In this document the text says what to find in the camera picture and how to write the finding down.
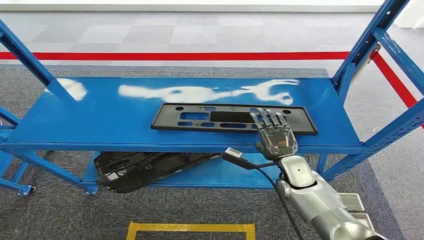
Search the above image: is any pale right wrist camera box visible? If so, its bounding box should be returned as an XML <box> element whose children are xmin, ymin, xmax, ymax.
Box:
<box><xmin>222</xmin><ymin>147</ymin><xmax>244</xmax><ymax>160</ymax></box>

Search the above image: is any silver floor socket box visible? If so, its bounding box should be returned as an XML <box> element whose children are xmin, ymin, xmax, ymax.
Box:
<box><xmin>338</xmin><ymin>193</ymin><xmax>376</xmax><ymax>231</ymax></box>

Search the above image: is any black ribbed moulded part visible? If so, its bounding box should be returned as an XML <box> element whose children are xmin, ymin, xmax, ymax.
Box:
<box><xmin>93</xmin><ymin>151</ymin><xmax>223</xmax><ymax>194</ymax></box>

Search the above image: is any silver barrier post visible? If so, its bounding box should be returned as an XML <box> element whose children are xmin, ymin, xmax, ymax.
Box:
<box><xmin>351</xmin><ymin>43</ymin><xmax>382</xmax><ymax>85</ymax></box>

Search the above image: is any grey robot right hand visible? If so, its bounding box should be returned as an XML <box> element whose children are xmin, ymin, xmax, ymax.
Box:
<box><xmin>249</xmin><ymin>107</ymin><xmax>299</xmax><ymax>162</ymax></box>

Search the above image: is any red barrier belt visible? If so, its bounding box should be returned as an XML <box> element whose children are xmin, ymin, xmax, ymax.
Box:
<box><xmin>0</xmin><ymin>50</ymin><xmax>351</xmax><ymax>62</ymax></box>
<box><xmin>370</xmin><ymin>52</ymin><xmax>424</xmax><ymax>130</ymax></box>

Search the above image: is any long black plastic panel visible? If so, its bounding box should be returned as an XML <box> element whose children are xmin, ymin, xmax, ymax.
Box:
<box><xmin>150</xmin><ymin>102</ymin><xmax>318</xmax><ymax>136</ymax></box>

